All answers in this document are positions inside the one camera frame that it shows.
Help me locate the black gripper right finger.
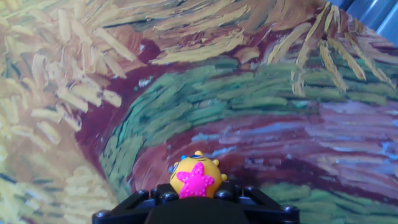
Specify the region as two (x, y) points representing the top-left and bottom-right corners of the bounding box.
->
(214, 182), (300, 224)

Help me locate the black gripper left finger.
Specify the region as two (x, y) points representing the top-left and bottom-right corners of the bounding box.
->
(91, 183), (180, 224)

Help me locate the yellow toy with pink star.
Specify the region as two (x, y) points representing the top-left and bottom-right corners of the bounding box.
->
(169, 150), (228, 199)

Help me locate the painted wheatfield tablecloth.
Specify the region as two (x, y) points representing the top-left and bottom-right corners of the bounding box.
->
(0, 0), (398, 224)

